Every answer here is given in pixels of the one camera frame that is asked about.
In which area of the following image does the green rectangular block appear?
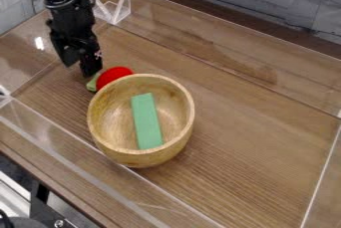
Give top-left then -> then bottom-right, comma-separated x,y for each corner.
131,93 -> 164,149

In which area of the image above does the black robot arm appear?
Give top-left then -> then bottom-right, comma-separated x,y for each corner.
44,0 -> 103,78

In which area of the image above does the black metal table leg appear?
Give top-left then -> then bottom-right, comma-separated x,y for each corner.
29,181 -> 72,228

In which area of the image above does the red plush fruit green stem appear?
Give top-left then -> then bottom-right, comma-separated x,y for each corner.
85,67 -> 133,93

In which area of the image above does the round wooden bowl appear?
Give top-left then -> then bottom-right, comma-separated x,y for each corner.
87,74 -> 195,168

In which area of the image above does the black cable under table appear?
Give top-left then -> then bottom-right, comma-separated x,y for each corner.
0,209 -> 14,228

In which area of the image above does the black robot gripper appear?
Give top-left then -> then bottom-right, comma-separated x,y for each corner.
45,1 -> 103,78

